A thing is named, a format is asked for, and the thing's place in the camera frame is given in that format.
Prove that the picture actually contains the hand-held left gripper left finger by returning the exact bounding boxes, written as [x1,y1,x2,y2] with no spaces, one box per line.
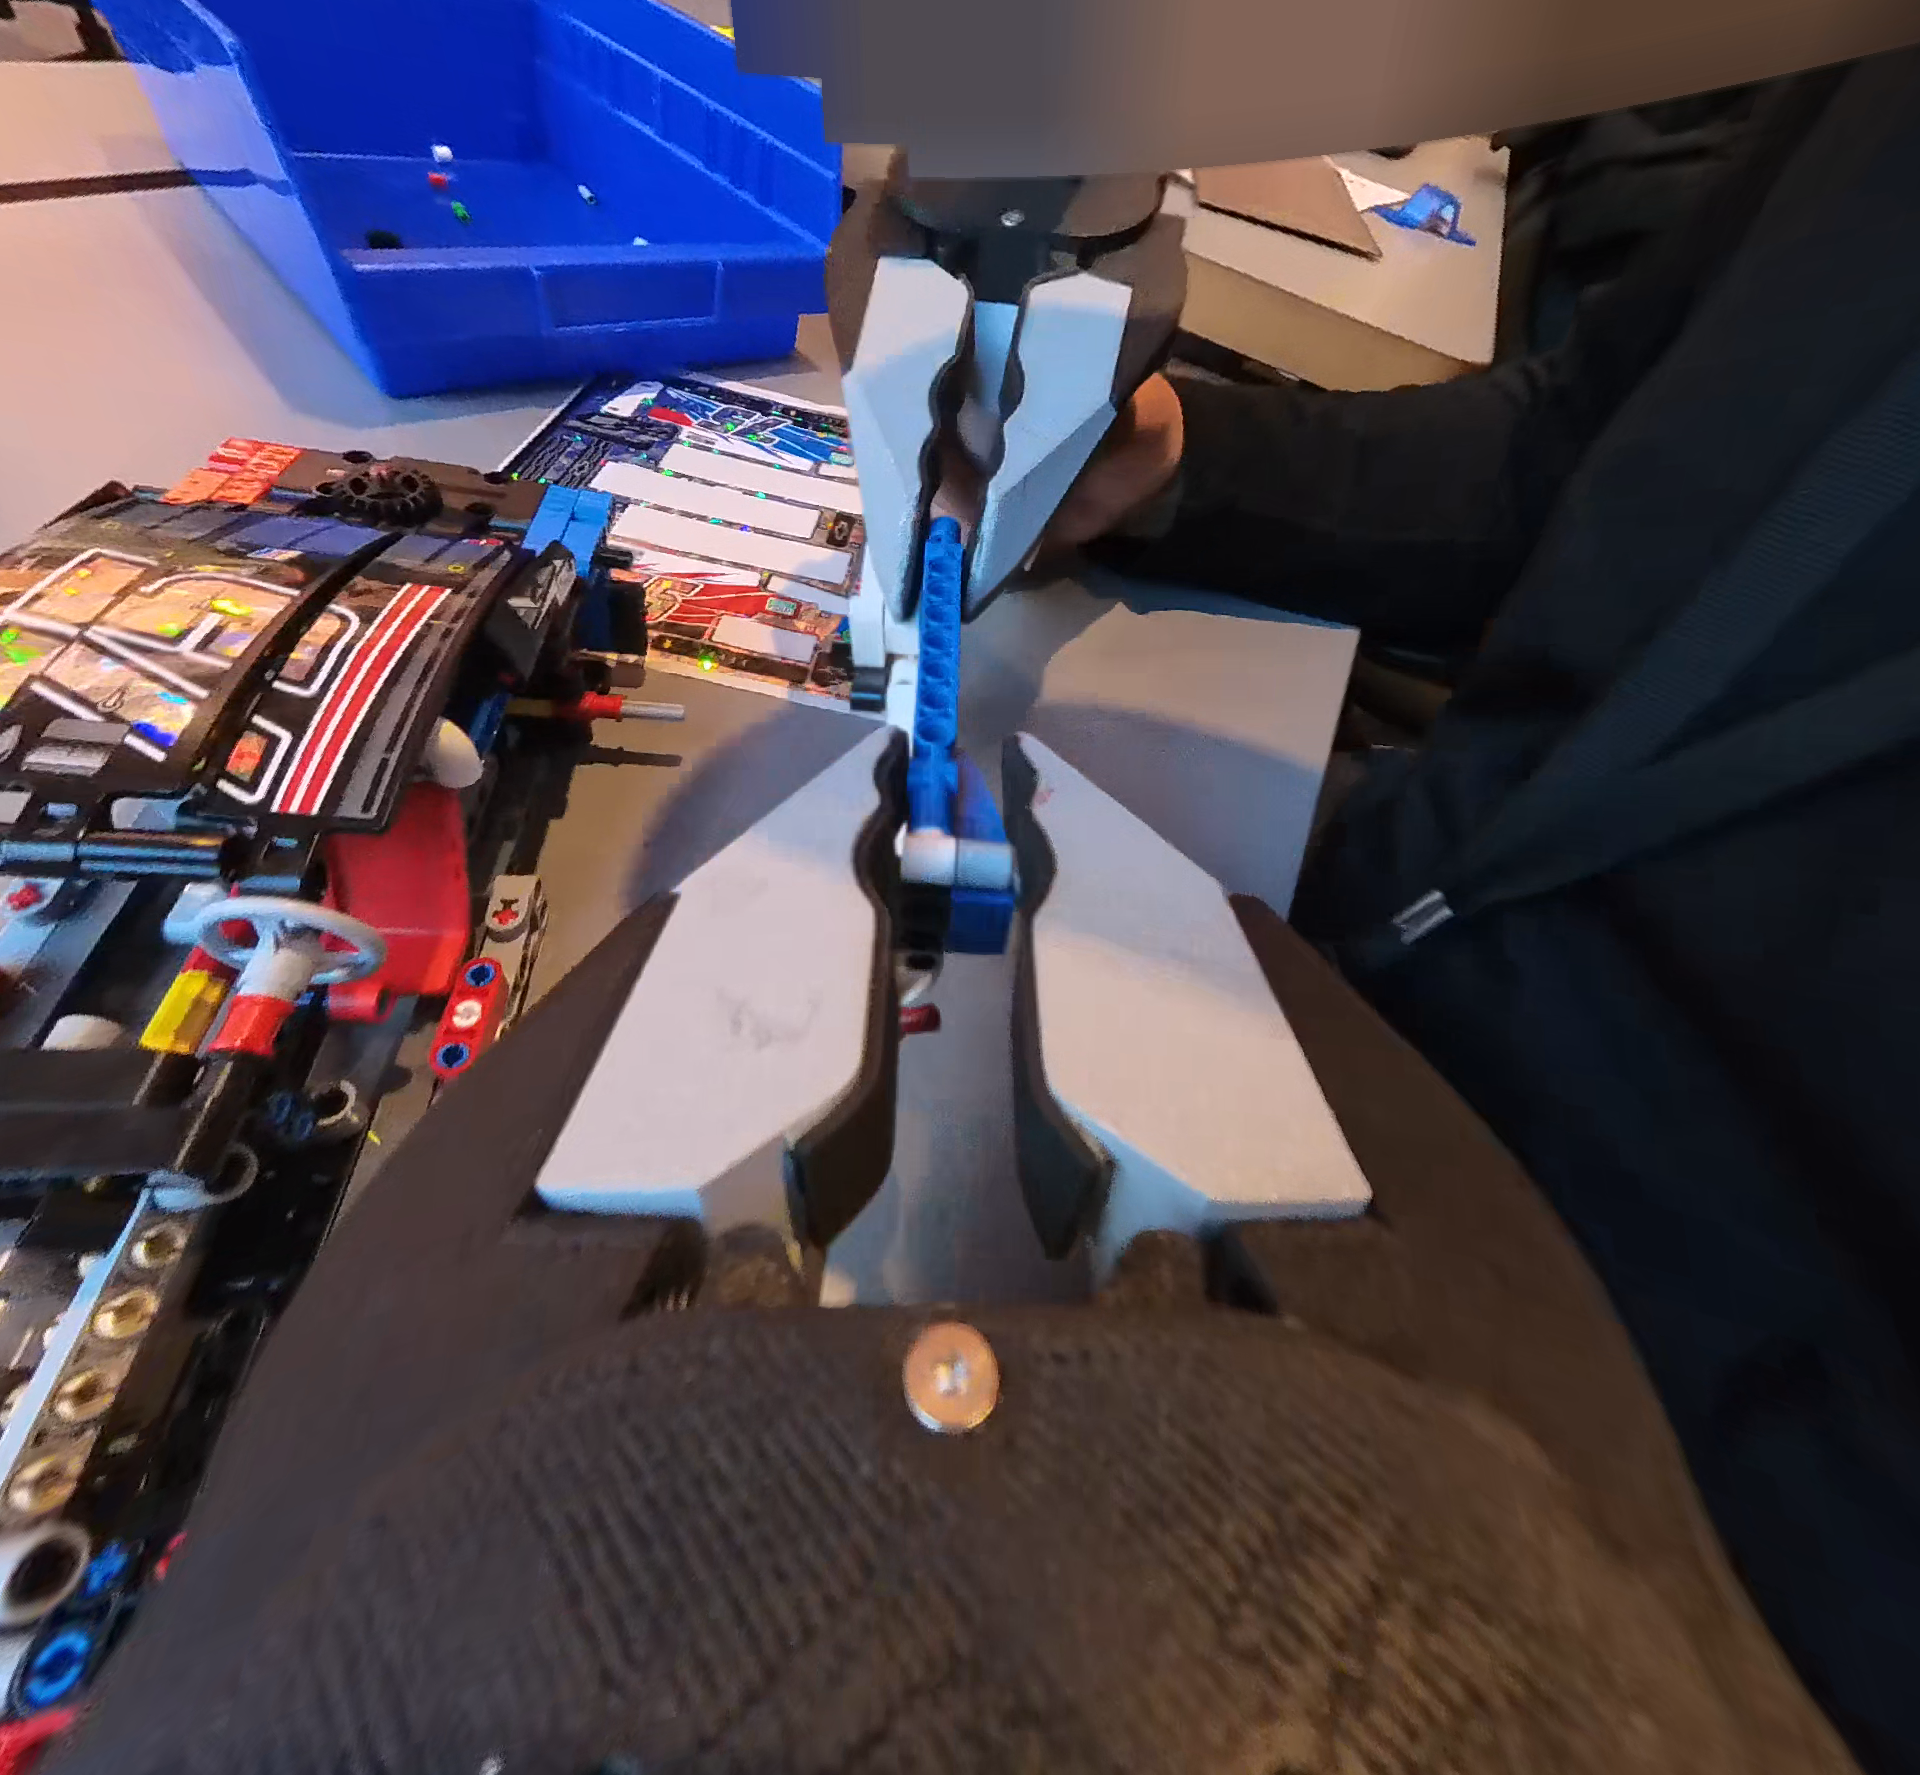
[534,729,913,1249]

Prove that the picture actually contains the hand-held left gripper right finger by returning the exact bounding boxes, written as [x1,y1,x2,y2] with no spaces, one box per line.
[1005,737,1375,1281]

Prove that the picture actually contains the person's dark clothed body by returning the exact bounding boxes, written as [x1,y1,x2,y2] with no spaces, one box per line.
[1291,49,1920,1775]

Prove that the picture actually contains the blue plastic bin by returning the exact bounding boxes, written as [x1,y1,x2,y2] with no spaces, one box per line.
[15,0,846,399]

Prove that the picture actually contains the dark shoulder strap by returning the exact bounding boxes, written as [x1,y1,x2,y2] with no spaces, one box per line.
[1386,409,1920,943]

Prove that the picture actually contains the holographic sticker sheet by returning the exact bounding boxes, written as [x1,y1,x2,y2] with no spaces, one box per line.
[503,371,873,715]

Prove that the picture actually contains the grey cardboard sheet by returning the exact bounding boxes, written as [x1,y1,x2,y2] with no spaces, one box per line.
[1193,155,1390,261]

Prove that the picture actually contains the tiny loose toy pieces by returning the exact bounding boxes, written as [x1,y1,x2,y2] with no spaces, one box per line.
[427,139,655,253]

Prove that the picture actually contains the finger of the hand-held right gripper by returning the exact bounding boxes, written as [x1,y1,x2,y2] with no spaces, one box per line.
[960,271,1137,609]
[841,253,978,617]

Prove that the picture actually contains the person's right forearm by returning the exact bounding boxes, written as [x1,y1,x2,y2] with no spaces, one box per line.
[1111,349,1563,637]

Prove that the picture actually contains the blue and white brick assembly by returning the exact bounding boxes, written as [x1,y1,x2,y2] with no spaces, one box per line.
[852,515,1026,1033]

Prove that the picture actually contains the toy brick race car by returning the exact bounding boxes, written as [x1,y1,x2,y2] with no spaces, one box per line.
[0,437,691,1760]

